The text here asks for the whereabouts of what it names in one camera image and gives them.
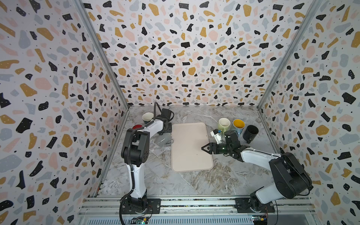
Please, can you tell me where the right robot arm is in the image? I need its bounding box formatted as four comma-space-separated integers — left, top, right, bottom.
201, 130, 312, 211

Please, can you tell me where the dark teal mug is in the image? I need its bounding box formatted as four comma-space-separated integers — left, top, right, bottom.
142, 112, 154, 125

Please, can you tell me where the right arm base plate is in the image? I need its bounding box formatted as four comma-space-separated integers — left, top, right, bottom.
234, 197, 276, 213

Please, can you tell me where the blue butterfly mug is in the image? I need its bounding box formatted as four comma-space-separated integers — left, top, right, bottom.
231, 119, 245, 137

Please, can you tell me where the black mug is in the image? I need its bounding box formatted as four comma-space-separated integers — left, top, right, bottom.
243, 125, 259, 144

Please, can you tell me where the light green mug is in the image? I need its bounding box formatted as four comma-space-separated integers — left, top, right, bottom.
218, 118, 231, 133

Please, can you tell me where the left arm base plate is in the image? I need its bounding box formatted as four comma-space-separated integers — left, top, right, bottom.
121, 198, 161, 215

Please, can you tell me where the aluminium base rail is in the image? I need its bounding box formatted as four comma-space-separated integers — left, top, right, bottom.
77, 195, 318, 225

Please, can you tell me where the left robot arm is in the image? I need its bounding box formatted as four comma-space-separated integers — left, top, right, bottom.
121, 109, 174, 211

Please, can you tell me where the white mug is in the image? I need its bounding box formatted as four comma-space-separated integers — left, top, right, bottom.
132, 124, 144, 130

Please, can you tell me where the left corner aluminium profile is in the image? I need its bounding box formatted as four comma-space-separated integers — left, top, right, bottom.
73, 0, 129, 111

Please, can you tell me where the beige rectangular tray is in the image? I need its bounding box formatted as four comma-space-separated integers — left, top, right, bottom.
171, 122, 214, 173

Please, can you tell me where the right corner aluminium profile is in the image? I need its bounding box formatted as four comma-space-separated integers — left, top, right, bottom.
257, 0, 322, 111

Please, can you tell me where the corner aluminium profile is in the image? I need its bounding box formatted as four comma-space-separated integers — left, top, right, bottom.
73, 0, 129, 111
257, 0, 322, 111

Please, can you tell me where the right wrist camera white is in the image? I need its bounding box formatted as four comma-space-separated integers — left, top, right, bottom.
211, 129, 223, 144

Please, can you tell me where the grey mug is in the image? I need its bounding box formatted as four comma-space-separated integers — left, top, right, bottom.
155, 133, 173, 147

